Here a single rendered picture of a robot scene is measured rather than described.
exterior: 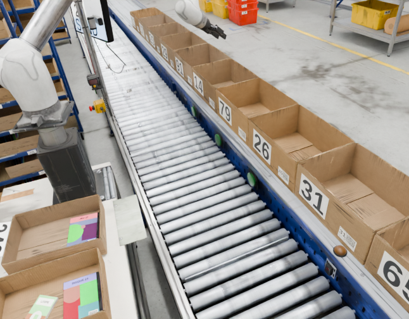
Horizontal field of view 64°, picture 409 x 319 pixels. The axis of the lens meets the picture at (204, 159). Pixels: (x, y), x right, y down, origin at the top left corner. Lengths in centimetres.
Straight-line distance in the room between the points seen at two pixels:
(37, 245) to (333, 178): 133
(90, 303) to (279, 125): 117
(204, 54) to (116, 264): 180
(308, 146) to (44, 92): 122
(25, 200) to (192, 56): 157
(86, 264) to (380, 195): 121
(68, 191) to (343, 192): 126
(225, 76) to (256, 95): 39
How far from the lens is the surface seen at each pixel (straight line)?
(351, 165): 156
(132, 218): 159
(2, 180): 298
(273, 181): 148
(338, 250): 124
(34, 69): 149
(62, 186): 172
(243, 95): 203
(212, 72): 234
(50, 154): 161
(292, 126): 179
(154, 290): 224
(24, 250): 167
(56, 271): 148
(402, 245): 133
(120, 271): 142
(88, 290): 139
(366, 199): 149
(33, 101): 151
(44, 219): 173
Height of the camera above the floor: 186
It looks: 37 degrees down
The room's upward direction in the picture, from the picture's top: 6 degrees counter-clockwise
